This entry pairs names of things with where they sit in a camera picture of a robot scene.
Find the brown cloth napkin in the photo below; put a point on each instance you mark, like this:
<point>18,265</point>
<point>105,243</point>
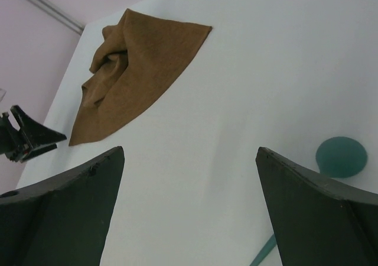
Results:
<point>140,58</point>

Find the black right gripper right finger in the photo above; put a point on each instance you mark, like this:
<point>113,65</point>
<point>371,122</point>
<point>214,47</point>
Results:
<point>319,218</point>

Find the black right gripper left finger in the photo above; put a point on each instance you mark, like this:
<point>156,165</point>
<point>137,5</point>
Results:
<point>62,220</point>

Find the teal plastic spoon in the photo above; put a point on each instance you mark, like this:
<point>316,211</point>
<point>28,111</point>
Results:
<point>339,159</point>

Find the aluminium frame post left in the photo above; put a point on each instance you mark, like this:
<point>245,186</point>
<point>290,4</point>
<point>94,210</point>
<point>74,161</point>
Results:
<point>59,15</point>

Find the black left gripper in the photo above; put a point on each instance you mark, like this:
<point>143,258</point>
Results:
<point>15,144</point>

